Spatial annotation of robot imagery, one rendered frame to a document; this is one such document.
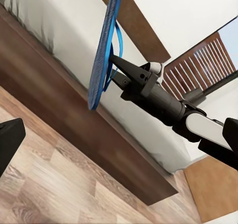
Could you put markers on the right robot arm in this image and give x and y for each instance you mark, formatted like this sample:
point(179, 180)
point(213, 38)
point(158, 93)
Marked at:
point(141, 86)

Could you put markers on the sandal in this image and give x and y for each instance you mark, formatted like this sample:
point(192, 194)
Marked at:
point(102, 68)

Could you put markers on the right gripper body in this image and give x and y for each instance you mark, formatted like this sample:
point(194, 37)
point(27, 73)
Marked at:
point(151, 97)

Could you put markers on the fixed window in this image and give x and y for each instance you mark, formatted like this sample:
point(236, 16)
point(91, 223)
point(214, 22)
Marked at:
point(209, 64)

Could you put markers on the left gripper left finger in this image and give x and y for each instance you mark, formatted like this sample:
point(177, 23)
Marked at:
point(12, 134)

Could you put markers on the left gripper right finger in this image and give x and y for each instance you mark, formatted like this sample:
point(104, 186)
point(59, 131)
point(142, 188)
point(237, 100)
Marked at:
point(230, 134)

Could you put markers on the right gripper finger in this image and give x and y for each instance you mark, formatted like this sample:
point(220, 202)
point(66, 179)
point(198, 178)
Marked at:
point(121, 80)
point(137, 75)

